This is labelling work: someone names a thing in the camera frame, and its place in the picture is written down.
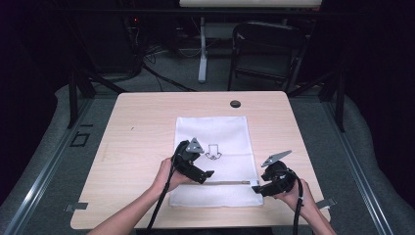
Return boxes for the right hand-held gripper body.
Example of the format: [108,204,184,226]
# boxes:
[260,150,300,196]

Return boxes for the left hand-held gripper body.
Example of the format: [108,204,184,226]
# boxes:
[171,137,206,180]

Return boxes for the white mesh laundry bag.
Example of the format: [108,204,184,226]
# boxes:
[168,116,264,209]

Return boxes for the person's left hand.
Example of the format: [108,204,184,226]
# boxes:
[152,157,194,194]

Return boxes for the person's right hand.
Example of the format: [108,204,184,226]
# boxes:
[273,179,316,218]

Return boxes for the black metal stand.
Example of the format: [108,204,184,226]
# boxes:
[287,70,346,133]
[67,65,126,129]

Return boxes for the white desk leg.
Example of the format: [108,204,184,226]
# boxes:
[197,16,208,83]

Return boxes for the dark cabinet with red light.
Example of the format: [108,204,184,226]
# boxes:
[77,13,145,74]

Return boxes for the black folding chair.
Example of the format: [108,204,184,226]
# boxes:
[227,22,307,93]

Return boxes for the white desk top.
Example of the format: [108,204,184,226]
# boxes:
[179,0,323,8]

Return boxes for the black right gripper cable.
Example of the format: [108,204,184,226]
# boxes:
[282,168,305,235]

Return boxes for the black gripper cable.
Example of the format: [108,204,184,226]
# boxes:
[282,168,305,235]
[146,162,174,235]

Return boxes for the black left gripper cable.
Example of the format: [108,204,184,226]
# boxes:
[146,162,174,235]

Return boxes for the grey metal table bracket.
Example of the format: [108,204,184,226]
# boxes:
[64,202,89,212]
[315,197,338,210]

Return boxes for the aluminium floor rail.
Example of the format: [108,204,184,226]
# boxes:
[3,97,96,235]
[321,97,395,235]

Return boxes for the black floor cables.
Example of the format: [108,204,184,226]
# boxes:
[141,48,197,93]

